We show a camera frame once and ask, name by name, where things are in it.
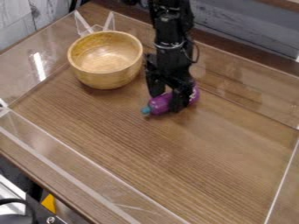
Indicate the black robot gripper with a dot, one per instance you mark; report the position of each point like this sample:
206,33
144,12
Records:
168,70

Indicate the purple toy eggplant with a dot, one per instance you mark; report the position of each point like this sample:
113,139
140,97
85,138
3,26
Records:
158,105

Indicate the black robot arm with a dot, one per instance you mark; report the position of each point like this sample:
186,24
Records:
173,20

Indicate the light wooden bowl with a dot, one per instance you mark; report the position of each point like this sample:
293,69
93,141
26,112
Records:
106,59

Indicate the clear acrylic tray walls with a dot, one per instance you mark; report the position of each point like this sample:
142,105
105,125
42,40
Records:
218,164

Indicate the yellow tag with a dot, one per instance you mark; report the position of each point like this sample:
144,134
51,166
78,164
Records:
50,203

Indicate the black base with screw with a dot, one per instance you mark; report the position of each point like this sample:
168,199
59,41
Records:
65,215

